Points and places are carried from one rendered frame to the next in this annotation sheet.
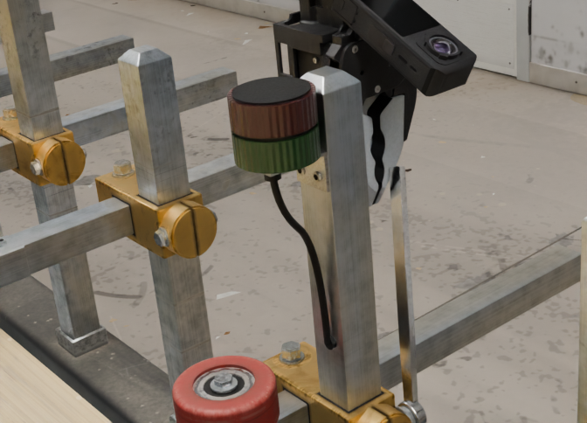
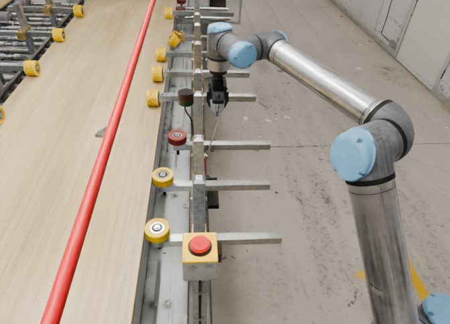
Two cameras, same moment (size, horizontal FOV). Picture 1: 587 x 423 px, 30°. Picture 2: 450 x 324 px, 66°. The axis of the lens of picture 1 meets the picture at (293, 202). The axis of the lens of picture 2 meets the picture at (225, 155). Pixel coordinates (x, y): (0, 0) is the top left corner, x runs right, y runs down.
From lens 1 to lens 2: 0.87 m
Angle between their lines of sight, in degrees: 30
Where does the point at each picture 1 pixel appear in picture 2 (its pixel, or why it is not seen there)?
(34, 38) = (198, 54)
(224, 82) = (246, 74)
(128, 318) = (261, 112)
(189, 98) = (236, 75)
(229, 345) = (276, 129)
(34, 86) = (196, 63)
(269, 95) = (183, 92)
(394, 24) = (213, 88)
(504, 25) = (435, 72)
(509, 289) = (248, 144)
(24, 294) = not seen: hidden behind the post
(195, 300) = not seen: hidden behind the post
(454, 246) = not seen: hidden behind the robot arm
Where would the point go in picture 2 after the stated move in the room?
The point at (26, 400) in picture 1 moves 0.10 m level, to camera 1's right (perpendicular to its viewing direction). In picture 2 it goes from (151, 122) to (169, 130)
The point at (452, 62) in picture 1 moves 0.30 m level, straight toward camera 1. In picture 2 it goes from (217, 99) to (154, 132)
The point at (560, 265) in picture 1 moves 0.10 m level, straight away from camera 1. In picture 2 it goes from (263, 144) to (278, 136)
